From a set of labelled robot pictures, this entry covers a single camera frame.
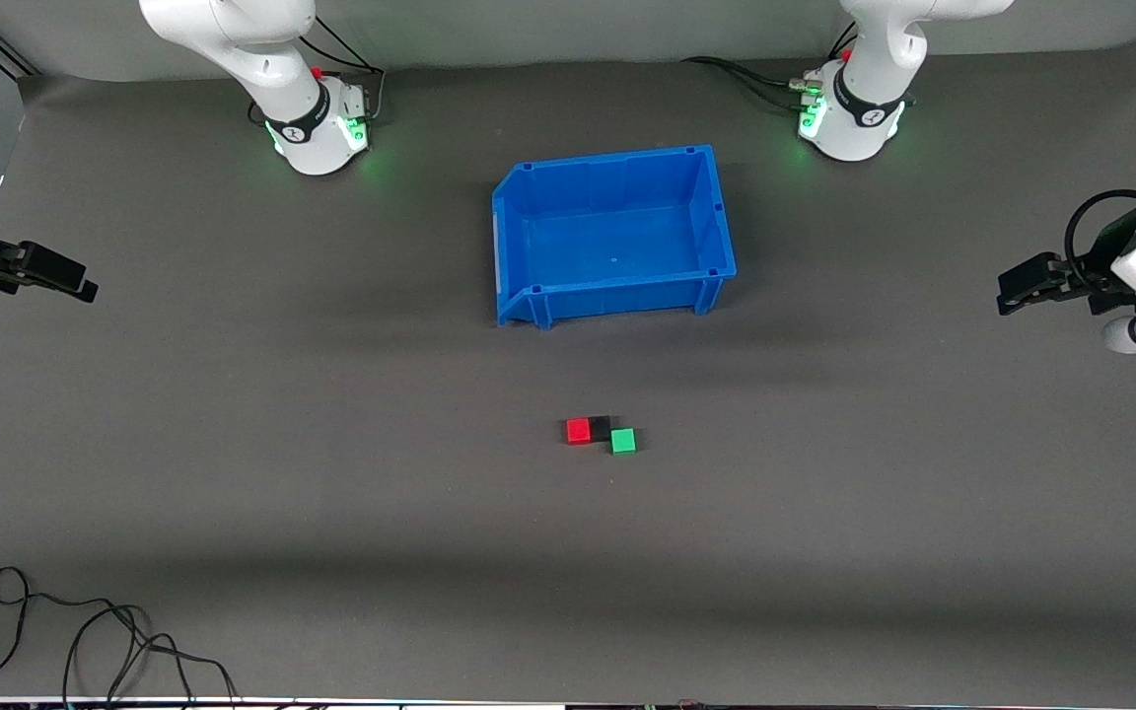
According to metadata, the dark grey table mat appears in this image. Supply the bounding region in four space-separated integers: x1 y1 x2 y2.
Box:
0 39 1136 703

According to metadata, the blue plastic storage bin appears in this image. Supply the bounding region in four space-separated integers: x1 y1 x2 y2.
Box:
491 144 738 330

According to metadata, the black left arm wrist cable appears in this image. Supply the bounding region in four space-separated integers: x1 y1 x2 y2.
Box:
1065 189 1136 289

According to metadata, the thin black loose cable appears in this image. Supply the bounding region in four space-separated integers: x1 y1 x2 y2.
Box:
0 566 150 697
63 603 239 706

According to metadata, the black left arm base cable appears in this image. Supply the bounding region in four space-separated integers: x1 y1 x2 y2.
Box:
681 56 820 111

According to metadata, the black arm base cable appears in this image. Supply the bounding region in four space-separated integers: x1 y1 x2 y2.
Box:
681 56 820 111
297 15 388 124

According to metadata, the black right arm base cable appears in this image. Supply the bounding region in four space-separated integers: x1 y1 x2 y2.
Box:
297 15 388 124

